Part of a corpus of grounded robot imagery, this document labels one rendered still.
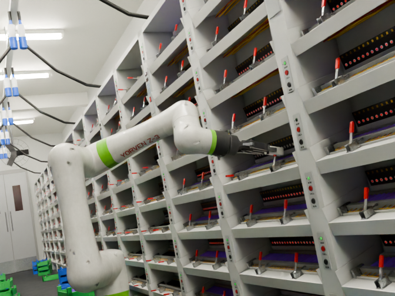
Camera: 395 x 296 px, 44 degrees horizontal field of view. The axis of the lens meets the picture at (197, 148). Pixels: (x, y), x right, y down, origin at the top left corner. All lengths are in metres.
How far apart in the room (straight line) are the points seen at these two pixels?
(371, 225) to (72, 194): 0.98
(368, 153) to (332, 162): 0.16
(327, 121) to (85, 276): 0.96
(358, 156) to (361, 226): 0.21
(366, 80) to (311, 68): 0.33
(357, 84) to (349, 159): 0.22
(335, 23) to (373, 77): 0.22
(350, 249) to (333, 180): 0.23
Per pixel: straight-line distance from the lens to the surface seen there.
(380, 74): 1.39
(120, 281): 1.87
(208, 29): 2.40
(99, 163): 1.88
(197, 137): 1.67
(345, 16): 1.49
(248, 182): 2.01
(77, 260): 1.72
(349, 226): 1.55
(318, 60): 1.73
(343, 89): 1.49
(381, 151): 1.41
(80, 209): 1.74
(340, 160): 1.53
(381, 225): 1.45
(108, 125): 4.30
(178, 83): 2.57
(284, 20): 1.72
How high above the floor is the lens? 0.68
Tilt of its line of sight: 7 degrees up
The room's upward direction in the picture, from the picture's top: 10 degrees counter-clockwise
